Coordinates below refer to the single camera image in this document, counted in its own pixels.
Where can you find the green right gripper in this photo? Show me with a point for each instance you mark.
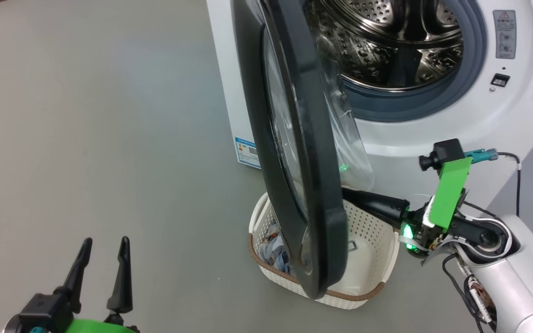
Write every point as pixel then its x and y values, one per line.
pixel 451 194

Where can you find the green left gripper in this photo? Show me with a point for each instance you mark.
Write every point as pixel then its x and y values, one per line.
pixel 95 326

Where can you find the black round glass washer door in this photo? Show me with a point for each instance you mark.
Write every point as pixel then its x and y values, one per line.
pixel 322 185

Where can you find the light blue bear print garment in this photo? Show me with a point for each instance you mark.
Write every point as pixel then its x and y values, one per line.
pixel 271 245

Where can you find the grey rubber door gasket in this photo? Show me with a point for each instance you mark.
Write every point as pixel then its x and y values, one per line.
pixel 410 104

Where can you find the steel washing machine drum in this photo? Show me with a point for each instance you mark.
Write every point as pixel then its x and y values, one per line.
pixel 387 46

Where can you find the white front-load washing machine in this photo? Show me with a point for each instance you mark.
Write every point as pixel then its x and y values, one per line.
pixel 516 115

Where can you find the black door latch slot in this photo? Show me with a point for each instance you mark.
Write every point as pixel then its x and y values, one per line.
pixel 500 80

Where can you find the cream basket with brown rim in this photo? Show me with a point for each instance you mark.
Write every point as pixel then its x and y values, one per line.
pixel 373 259

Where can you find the blue energy label sticker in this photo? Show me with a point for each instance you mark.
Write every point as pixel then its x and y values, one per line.
pixel 246 152

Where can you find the grey warning sticker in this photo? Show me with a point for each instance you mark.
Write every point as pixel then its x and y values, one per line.
pixel 505 34

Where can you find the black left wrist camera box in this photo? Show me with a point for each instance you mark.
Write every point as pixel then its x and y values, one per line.
pixel 44 310

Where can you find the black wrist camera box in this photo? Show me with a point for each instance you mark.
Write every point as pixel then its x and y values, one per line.
pixel 44 310
pixel 447 151

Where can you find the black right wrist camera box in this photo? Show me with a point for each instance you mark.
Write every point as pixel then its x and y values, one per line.
pixel 447 151

